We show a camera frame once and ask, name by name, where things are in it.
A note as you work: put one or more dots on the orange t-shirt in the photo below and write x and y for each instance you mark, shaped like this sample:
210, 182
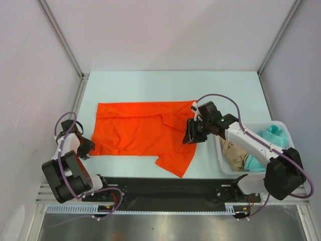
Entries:
145, 129

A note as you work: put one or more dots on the beige t-shirt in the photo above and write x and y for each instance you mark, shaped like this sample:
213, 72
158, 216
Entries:
235, 155

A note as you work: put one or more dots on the white slotted cable duct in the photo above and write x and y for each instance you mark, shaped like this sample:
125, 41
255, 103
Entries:
101, 210

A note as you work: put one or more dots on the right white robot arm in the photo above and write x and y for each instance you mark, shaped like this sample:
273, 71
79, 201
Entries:
283, 167

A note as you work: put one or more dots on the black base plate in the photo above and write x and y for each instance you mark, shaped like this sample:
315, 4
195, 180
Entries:
169, 194

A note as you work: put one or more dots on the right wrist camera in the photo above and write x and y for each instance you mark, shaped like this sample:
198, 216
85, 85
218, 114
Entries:
195, 110

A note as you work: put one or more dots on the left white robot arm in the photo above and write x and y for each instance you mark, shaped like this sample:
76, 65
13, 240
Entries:
65, 172

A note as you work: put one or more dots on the teal t-shirt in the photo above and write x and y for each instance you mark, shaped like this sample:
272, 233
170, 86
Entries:
273, 134

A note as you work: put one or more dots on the aluminium frame post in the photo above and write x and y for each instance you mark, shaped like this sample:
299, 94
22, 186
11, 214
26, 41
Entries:
45, 8
280, 35

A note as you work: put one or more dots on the white plastic basket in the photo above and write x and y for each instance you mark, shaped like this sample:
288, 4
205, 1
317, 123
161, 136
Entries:
255, 127

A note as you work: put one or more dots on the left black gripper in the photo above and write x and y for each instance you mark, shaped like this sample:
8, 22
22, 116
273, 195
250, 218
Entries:
89, 145

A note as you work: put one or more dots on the left aluminium frame post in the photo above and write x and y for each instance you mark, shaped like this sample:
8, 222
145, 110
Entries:
45, 8

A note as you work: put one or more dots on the right aluminium frame post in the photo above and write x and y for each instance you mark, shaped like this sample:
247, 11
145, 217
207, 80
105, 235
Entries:
280, 35

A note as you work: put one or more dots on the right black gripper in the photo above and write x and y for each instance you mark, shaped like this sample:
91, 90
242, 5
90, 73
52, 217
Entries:
195, 136

